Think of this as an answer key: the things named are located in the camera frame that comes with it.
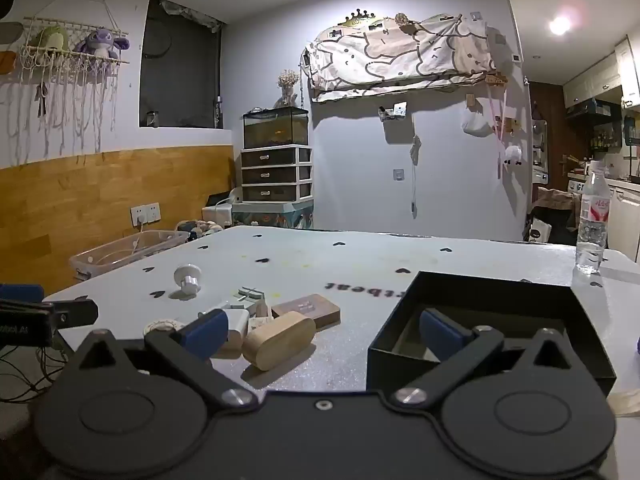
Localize white hanging bag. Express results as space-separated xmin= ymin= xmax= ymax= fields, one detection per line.
xmin=462 ymin=107 xmax=496 ymax=138

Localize purple plush toy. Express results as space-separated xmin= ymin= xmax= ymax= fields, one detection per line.
xmin=76 ymin=27 xmax=130 ymax=59

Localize black cables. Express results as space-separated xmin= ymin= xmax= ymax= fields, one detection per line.
xmin=0 ymin=345 xmax=67 ymax=404

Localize green plush toy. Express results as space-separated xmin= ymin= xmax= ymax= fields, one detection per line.
xmin=31 ymin=26 xmax=69 ymax=54

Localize white round lid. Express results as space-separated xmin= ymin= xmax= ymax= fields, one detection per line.
xmin=143 ymin=319 xmax=182 ymax=339

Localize printed blanket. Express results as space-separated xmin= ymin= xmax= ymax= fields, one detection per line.
xmin=303 ymin=12 xmax=498 ymax=104

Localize white wall socket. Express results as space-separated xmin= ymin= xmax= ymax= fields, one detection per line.
xmin=131 ymin=202 xmax=162 ymax=225

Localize clear plastic water bottle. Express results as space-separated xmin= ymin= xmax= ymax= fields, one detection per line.
xmin=574 ymin=161 xmax=612 ymax=276

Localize clear plastic storage bin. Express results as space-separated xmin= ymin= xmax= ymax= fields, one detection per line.
xmin=69 ymin=230 xmax=190 ymax=281

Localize gold crown decoration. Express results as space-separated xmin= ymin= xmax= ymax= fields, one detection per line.
xmin=337 ymin=8 xmax=383 ymax=27

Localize hanging white cable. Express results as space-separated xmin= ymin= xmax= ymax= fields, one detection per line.
xmin=409 ymin=135 xmax=422 ymax=219

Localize white plastic drawer unit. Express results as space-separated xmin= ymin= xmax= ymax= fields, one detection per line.
xmin=240 ymin=145 xmax=314 ymax=204

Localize wooden block with clear hook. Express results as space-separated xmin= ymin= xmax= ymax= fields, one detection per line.
xmin=271 ymin=294 xmax=342 ymax=332

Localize glass fish tank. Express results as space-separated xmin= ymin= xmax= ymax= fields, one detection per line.
xmin=242 ymin=106 xmax=310 ymax=150

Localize white round knob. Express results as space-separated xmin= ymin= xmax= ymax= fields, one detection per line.
xmin=173 ymin=263 xmax=203 ymax=295

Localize white kitchen wall cabinets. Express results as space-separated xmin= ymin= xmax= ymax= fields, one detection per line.
xmin=562 ymin=35 xmax=640 ymax=109

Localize grey heart print table mat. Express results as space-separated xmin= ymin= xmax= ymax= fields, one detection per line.
xmin=42 ymin=225 xmax=640 ymax=397

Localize painted teal cabinet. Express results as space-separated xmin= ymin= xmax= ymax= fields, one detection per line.
xmin=231 ymin=199 xmax=315 ymax=231

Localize black cardboard box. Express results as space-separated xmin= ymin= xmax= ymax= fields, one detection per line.
xmin=366 ymin=271 xmax=617 ymax=398

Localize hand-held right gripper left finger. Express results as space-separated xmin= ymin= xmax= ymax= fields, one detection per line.
xmin=75 ymin=309 xmax=260 ymax=408

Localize dark window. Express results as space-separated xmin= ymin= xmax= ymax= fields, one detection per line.
xmin=139 ymin=0 xmax=223 ymax=130

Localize white charger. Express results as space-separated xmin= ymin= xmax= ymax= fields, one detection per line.
xmin=197 ymin=308 xmax=251 ymax=337

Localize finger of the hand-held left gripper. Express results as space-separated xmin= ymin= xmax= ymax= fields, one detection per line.
xmin=47 ymin=300 xmax=99 ymax=332
xmin=0 ymin=284 xmax=46 ymax=307

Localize macrame hanging shelf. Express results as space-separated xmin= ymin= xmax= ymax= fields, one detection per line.
xmin=20 ymin=0 xmax=130 ymax=161

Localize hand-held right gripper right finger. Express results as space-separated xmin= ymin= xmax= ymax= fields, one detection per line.
xmin=391 ymin=309 xmax=573 ymax=407

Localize dried flowers in vase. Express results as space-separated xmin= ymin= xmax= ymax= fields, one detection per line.
xmin=278 ymin=69 xmax=301 ymax=108

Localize small grey clip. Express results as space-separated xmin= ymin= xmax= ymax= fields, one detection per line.
xmin=235 ymin=286 xmax=266 ymax=307

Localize white appliance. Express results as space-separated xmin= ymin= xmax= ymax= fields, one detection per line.
xmin=202 ymin=204 xmax=234 ymax=226

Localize pile of plush toys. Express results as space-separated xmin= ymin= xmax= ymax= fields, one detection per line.
xmin=175 ymin=217 xmax=224 ymax=239

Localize oval wooden box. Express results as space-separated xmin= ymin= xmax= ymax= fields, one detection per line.
xmin=242 ymin=311 xmax=317 ymax=372

